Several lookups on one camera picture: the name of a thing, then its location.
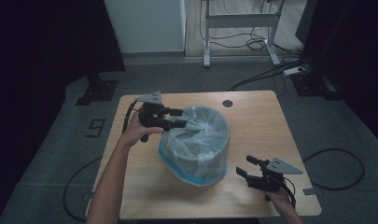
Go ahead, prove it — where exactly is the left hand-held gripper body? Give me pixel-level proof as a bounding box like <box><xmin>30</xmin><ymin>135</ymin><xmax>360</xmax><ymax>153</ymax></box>
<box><xmin>134</xmin><ymin>91</ymin><xmax>171</xmax><ymax>144</ymax></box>

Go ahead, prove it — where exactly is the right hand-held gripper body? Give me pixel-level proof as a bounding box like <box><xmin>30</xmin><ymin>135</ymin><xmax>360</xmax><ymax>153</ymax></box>
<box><xmin>246</xmin><ymin>157</ymin><xmax>303</xmax><ymax>192</ymax></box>

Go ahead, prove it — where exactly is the white trash bag blue band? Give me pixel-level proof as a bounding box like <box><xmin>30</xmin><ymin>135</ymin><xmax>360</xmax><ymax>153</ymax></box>
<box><xmin>158</xmin><ymin>105</ymin><xmax>231</xmax><ymax>188</ymax></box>

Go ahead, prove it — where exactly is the person's left hand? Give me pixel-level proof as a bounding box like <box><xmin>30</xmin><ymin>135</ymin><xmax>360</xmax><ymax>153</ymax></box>
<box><xmin>120</xmin><ymin>111</ymin><xmax>164</xmax><ymax>147</ymax></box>

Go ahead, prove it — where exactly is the person's right hand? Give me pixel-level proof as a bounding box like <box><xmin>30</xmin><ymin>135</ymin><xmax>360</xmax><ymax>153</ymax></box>
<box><xmin>264</xmin><ymin>186</ymin><xmax>293</xmax><ymax>216</ymax></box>

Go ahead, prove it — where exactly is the black stand base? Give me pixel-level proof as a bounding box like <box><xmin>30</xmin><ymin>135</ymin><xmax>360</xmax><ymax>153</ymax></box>
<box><xmin>290</xmin><ymin>73</ymin><xmax>343</xmax><ymax>101</ymax></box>
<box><xmin>75</xmin><ymin>73</ymin><xmax>119</xmax><ymax>106</ymax></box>

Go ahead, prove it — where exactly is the white cabinet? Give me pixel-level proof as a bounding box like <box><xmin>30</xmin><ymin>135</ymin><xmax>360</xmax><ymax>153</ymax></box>
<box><xmin>103</xmin><ymin>0</ymin><xmax>187</xmax><ymax>54</ymax></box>

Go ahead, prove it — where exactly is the white power strip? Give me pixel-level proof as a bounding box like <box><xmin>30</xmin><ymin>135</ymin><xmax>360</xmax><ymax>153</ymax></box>
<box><xmin>283</xmin><ymin>65</ymin><xmax>307</xmax><ymax>77</ymax></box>

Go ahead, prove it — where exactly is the dark curtain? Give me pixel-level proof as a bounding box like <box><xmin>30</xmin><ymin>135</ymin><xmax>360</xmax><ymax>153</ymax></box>
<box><xmin>295</xmin><ymin>0</ymin><xmax>378</xmax><ymax>150</ymax></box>
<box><xmin>0</xmin><ymin>0</ymin><xmax>126</xmax><ymax>218</ymax></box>

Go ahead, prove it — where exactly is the right hand-held gripper cable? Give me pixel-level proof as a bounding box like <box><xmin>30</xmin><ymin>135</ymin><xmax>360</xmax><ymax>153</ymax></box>
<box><xmin>281</xmin><ymin>176</ymin><xmax>297</xmax><ymax>209</ymax></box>

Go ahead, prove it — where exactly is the black looped floor cable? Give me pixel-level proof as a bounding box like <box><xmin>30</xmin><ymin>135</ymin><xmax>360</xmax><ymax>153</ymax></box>
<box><xmin>63</xmin><ymin>156</ymin><xmax>103</xmax><ymax>222</ymax></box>
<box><xmin>302</xmin><ymin>147</ymin><xmax>366</xmax><ymax>191</ymax></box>

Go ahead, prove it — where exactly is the long black power cable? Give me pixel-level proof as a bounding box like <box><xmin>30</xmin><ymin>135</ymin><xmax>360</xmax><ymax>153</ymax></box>
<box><xmin>227</xmin><ymin>59</ymin><xmax>309</xmax><ymax>92</ymax></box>

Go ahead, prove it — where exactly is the tangle of black cables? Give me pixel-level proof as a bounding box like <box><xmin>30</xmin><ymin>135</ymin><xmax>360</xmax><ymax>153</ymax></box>
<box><xmin>198</xmin><ymin>0</ymin><xmax>302</xmax><ymax>57</ymax></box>

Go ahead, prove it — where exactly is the white metal desk frame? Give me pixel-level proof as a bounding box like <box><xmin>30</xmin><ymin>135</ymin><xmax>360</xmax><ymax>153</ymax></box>
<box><xmin>200</xmin><ymin>0</ymin><xmax>286</xmax><ymax>68</ymax></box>

